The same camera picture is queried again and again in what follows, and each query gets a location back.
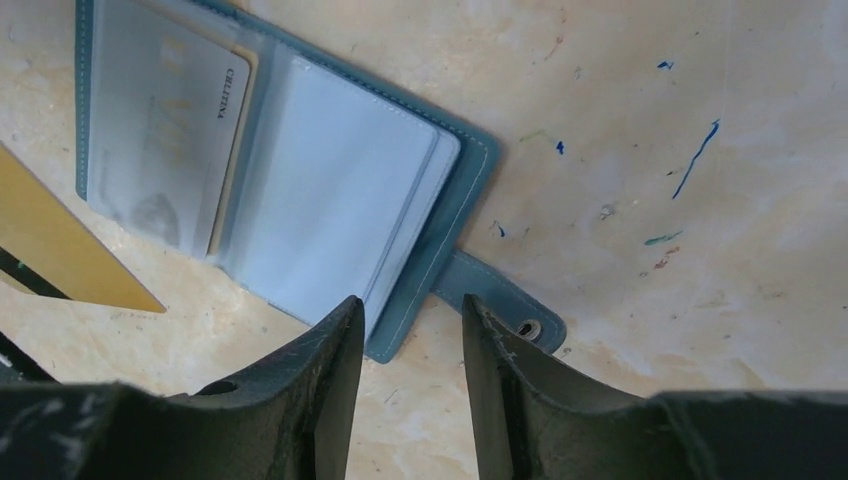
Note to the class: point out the teal leather card holder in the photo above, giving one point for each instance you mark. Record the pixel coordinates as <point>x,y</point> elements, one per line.
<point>347,186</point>

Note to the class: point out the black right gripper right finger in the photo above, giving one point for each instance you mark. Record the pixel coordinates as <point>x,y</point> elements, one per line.
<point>535,417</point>

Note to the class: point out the silver white card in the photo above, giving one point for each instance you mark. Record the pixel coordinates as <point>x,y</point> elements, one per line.
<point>168,83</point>

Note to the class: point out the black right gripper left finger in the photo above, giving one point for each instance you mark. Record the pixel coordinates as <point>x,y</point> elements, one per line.
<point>289,415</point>

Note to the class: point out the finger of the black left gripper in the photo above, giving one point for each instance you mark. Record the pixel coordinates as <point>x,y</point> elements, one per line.
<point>17,366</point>

